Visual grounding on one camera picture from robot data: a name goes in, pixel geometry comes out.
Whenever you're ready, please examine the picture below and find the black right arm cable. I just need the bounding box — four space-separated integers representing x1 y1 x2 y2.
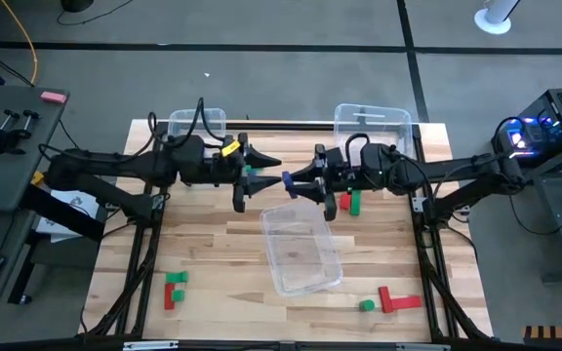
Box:
342 132 374 168

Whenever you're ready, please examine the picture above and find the orange black striped bar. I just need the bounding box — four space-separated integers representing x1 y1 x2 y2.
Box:
522 325 562 345

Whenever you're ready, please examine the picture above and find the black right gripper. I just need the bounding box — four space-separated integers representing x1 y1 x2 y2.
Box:
296 143 363 222

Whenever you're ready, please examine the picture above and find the black stand base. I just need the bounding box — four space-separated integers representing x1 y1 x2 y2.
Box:
60 0 95 14

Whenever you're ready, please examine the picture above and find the white paper sheet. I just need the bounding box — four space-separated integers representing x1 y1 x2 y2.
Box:
34 182 109 244

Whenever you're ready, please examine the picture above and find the clear plastic bin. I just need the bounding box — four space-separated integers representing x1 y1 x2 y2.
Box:
260 197 344 298
167 107 227 147
333 102 415 163

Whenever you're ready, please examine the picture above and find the blue rectangular block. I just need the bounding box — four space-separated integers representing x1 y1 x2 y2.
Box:
281 171 300 200

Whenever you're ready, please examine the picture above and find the white stand base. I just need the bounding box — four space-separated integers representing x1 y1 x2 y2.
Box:
473 0 524 36

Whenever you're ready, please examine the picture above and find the yellow hanging cable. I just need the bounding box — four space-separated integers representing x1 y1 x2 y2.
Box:
0 0 39 85

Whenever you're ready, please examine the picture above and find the yellow tape tag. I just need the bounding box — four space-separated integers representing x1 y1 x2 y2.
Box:
221 139 242 158

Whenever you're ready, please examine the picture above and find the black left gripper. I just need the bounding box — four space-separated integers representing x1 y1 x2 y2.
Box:
206 132 284 214

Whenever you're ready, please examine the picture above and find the silver aluminium bracket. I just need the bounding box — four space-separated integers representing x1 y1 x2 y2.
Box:
122 340 180 351
395 343 452 351

